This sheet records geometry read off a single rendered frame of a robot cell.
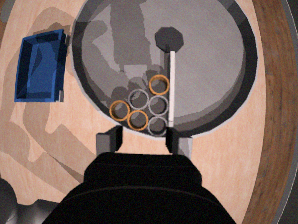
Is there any blue tray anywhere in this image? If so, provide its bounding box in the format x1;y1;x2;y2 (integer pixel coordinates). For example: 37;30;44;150
14;29;70;102

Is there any bronze ring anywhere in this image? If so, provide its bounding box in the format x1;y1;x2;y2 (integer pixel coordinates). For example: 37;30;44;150
149;75;170;96
127;110;148;131
109;100;132;121

